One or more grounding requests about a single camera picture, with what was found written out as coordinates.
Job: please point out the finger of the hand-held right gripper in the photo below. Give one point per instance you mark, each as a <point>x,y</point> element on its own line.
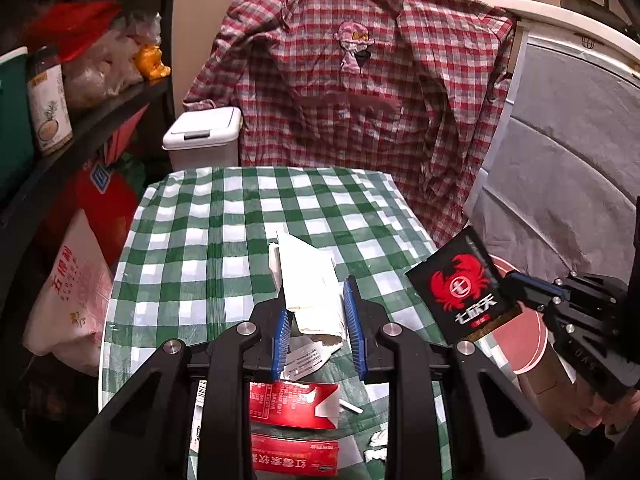
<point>535,287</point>

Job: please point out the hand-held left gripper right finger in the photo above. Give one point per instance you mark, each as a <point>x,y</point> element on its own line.
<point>356,340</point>

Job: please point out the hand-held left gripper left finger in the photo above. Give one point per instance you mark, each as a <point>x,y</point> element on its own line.
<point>280,345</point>

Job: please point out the pink plastic bin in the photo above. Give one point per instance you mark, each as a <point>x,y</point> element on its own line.
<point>520,340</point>

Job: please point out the torn white paper packet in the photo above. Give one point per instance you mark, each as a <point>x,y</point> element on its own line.
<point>310,280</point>

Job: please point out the black packet with red crab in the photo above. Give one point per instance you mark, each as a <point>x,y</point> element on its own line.
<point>460,285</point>

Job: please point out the person's right hand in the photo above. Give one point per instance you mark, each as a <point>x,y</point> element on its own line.
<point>617,415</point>

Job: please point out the white printed paper slip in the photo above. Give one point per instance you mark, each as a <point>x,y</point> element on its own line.
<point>307,357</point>

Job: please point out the open red cardboard box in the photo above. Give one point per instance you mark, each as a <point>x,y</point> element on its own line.
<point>290,405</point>

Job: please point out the white cigarette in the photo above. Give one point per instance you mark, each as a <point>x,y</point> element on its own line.
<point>351,407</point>

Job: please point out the white tissue scrap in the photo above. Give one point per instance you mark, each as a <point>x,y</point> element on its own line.
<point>377,447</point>

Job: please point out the white barcode packet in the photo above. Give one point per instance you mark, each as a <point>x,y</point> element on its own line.
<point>199,420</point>

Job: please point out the red ointment box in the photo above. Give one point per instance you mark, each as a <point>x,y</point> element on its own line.
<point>295,455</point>

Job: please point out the green checked tablecloth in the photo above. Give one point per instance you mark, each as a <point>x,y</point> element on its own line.
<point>210,240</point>

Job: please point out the white bag with red print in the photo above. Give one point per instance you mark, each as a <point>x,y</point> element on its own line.
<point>70,300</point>

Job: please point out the white lidded bin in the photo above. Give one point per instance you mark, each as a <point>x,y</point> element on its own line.
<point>200,135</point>

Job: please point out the red bag with blue label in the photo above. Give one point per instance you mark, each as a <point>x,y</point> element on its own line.
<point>100,200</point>

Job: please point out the red plaid shirt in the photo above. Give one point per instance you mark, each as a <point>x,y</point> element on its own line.
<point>310,110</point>

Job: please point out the black shelf rack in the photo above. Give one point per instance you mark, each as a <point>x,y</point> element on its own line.
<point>125,100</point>

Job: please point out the yellow figurine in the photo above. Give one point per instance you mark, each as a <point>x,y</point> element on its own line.
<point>152,62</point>

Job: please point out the clear plastic bag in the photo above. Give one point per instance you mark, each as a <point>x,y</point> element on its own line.
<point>100,70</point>

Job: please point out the brown-capped jar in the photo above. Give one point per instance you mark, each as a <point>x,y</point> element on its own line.
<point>49,105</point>

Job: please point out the teal storage box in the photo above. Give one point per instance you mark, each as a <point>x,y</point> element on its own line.
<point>12,125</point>

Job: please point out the red plastic bag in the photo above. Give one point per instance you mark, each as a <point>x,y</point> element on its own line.
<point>70,25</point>

